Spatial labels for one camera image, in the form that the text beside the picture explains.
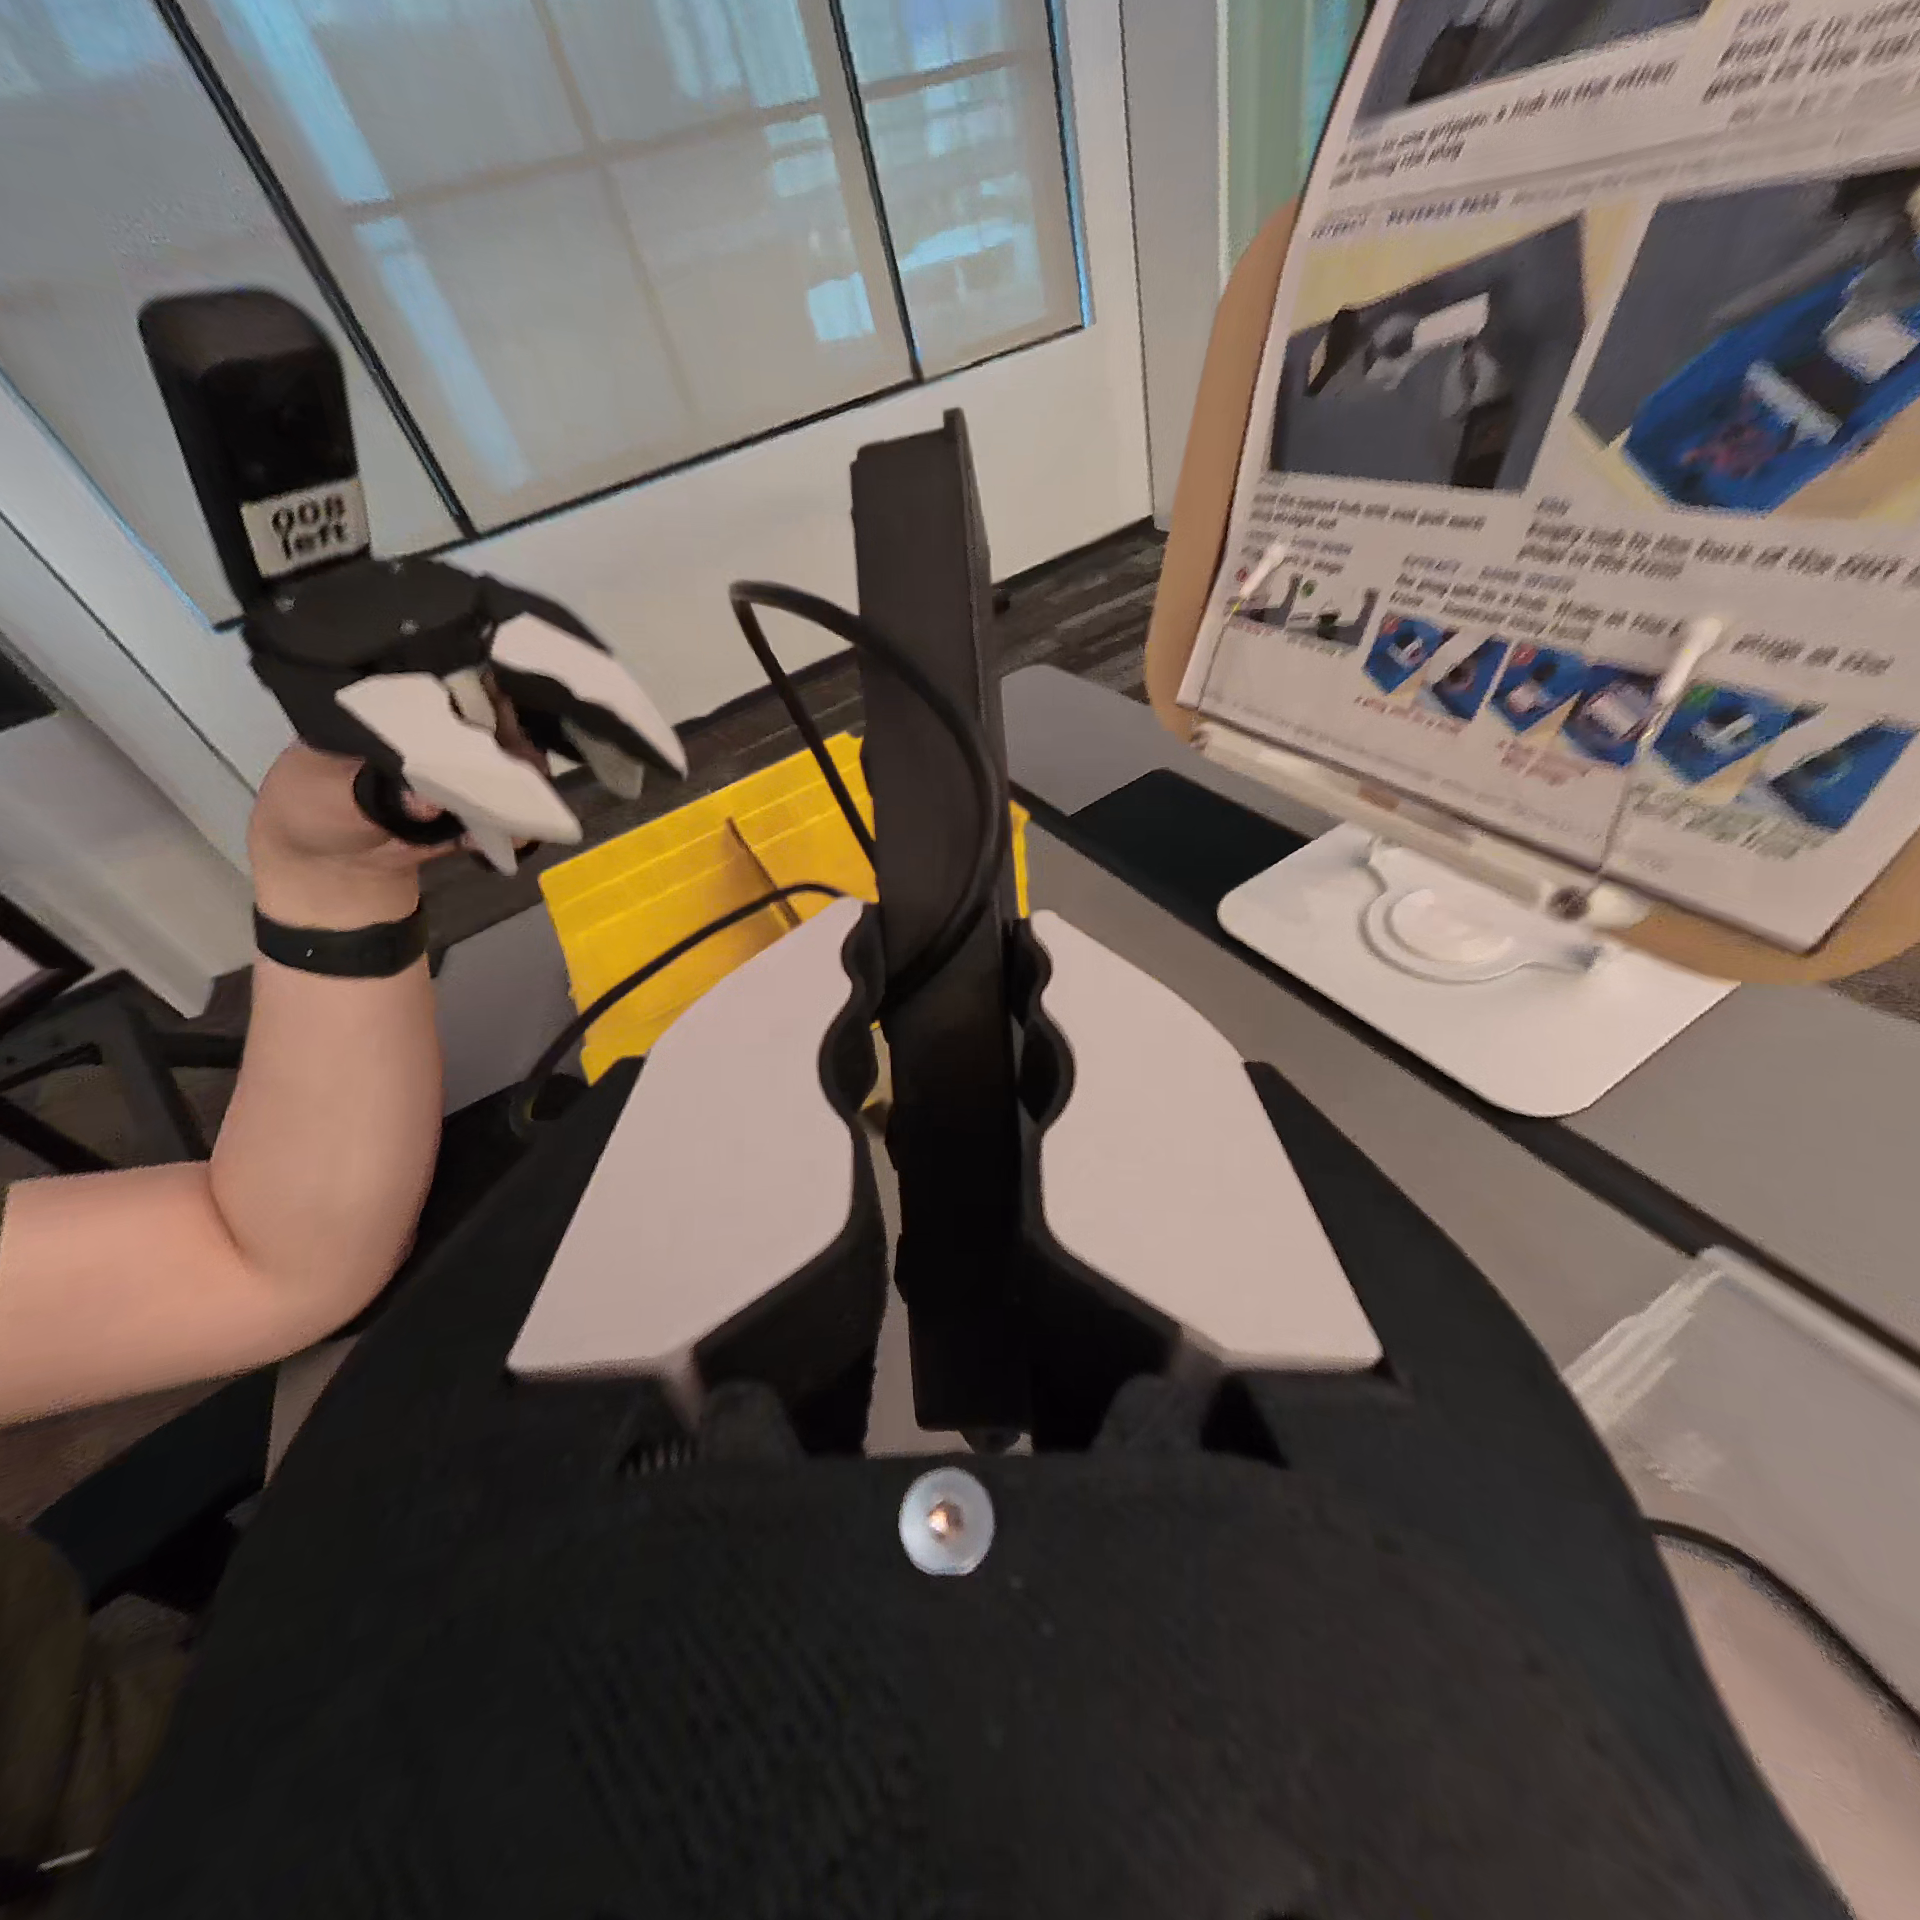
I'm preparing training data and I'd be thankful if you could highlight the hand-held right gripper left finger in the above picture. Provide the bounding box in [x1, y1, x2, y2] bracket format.
[503, 900, 895, 1433]

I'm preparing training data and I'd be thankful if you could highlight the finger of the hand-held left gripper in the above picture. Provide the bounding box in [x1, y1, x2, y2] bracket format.
[490, 609, 694, 783]
[333, 662, 589, 878]

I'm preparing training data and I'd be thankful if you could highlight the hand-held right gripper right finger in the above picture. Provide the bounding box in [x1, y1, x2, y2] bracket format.
[1013, 908, 1391, 1433]

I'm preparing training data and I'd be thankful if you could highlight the thick black hub cable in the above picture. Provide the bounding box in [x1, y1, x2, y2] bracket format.
[505, 575, 1029, 1147]

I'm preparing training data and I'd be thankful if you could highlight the yellow plastic bin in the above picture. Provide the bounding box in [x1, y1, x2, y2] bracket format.
[532, 726, 1041, 1089]

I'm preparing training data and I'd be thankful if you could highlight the black USB hub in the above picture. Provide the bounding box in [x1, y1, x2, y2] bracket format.
[844, 408, 1058, 1443]

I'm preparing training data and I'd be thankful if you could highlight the clear plastic bin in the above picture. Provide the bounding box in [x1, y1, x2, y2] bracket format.
[1558, 1243, 1920, 1920]

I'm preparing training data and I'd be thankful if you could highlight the person's left forearm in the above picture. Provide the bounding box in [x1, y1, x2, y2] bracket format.
[0, 955, 442, 1433]

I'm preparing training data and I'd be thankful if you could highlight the person's left hand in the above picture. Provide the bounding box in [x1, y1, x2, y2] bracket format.
[247, 728, 457, 937]

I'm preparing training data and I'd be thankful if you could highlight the black wristband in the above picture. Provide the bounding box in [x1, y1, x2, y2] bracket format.
[250, 891, 431, 984]

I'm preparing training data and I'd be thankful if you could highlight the instruction poster board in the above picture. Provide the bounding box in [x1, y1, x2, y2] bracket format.
[1148, 0, 1920, 992]

